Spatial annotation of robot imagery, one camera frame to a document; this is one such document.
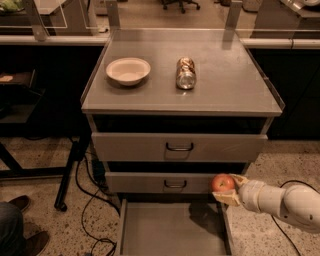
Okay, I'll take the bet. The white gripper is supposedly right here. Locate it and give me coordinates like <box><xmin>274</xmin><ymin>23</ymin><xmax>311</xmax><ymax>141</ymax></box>
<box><xmin>213</xmin><ymin>174</ymin><xmax>287</xmax><ymax>215</ymax></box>

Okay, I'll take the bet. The red apple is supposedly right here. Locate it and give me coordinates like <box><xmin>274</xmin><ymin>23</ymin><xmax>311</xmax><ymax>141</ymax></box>
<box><xmin>211</xmin><ymin>173</ymin><xmax>235</xmax><ymax>192</ymax></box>

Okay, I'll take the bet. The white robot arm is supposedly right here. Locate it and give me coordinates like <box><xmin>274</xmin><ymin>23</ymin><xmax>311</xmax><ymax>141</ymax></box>
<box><xmin>211</xmin><ymin>173</ymin><xmax>320</xmax><ymax>233</ymax></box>

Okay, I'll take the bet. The bottom grey drawer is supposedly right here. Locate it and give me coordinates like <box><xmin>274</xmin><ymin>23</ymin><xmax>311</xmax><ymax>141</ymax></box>
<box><xmin>115</xmin><ymin>200</ymin><xmax>232</xmax><ymax>256</ymax></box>

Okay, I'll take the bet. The grey drawer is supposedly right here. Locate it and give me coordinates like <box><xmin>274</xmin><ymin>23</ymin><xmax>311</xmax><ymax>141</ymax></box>
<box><xmin>115</xmin><ymin>200</ymin><xmax>232</xmax><ymax>256</ymax></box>
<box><xmin>92</xmin><ymin>132</ymin><xmax>267</xmax><ymax>163</ymax></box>
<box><xmin>106</xmin><ymin>172</ymin><xmax>216</xmax><ymax>194</ymax></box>

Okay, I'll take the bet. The grey drawer cabinet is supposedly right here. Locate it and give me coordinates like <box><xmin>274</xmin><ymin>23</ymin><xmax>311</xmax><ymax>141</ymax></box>
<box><xmin>82</xmin><ymin>29</ymin><xmax>284</xmax><ymax>194</ymax></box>

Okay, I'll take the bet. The middle grey drawer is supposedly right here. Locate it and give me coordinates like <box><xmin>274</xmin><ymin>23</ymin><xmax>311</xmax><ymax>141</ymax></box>
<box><xmin>106</xmin><ymin>172</ymin><xmax>216</xmax><ymax>194</ymax></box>

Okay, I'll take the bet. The top grey drawer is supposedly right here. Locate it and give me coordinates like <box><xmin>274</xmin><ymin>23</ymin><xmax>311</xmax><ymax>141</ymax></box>
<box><xmin>92</xmin><ymin>132</ymin><xmax>267</xmax><ymax>163</ymax></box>

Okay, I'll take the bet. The crushed soda can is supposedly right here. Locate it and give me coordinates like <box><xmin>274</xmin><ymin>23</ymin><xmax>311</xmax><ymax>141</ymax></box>
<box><xmin>176</xmin><ymin>57</ymin><xmax>197</xmax><ymax>90</ymax></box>

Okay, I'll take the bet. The white bowl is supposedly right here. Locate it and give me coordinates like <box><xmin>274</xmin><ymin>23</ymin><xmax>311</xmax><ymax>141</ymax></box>
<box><xmin>106</xmin><ymin>58</ymin><xmax>151</xmax><ymax>86</ymax></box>

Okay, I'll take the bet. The black office chair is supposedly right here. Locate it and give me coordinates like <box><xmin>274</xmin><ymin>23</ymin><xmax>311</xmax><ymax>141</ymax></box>
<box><xmin>160</xmin><ymin>0</ymin><xmax>201</xmax><ymax>14</ymax></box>

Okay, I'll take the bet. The brown shoe lower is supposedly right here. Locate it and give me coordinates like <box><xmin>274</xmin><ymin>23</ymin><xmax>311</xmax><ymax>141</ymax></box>
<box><xmin>22</xmin><ymin>231</ymin><xmax>50</xmax><ymax>256</ymax></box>

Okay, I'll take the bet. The brown shoe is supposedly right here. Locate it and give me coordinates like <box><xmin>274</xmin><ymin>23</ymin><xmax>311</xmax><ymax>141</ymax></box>
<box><xmin>22</xmin><ymin>231</ymin><xmax>50</xmax><ymax>256</ymax></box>
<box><xmin>9</xmin><ymin>195</ymin><xmax>31</xmax><ymax>212</ymax></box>

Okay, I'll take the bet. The brown shoe upper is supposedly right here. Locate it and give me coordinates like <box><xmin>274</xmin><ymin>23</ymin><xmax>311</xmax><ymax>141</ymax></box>
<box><xmin>9</xmin><ymin>195</ymin><xmax>31</xmax><ymax>212</ymax></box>

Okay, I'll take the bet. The person leg in jeans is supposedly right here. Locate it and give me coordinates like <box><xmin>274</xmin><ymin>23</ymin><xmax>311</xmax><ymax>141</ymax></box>
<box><xmin>0</xmin><ymin>202</ymin><xmax>25</xmax><ymax>256</ymax></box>

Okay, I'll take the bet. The black floor cable right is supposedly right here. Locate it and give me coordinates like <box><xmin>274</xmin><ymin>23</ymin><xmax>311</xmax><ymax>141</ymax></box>
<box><xmin>270</xmin><ymin>179</ymin><xmax>320</xmax><ymax>256</ymax></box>

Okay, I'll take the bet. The black floor cable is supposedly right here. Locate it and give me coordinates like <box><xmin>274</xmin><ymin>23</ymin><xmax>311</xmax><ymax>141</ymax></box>
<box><xmin>75</xmin><ymin>153</ymin><xmax>121</xmax><ymax>256</ymax></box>
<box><xmin>270</xmin><ymin>179</ymin><xmax>320</xmax><ymax>256</ymax></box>

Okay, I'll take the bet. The black floor cable left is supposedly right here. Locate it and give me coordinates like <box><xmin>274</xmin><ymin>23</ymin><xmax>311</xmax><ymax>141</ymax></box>
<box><xmin>75</xmin><ymin>153</ymin><xmax>121</xmax><ymax>256</ymax></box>

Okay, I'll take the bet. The black table frame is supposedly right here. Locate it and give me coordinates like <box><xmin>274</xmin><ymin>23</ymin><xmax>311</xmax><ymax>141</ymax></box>
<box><xmin>0</xmin><ymin>69</ymin><xmax>91</xmax><ymax>212</ymax></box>

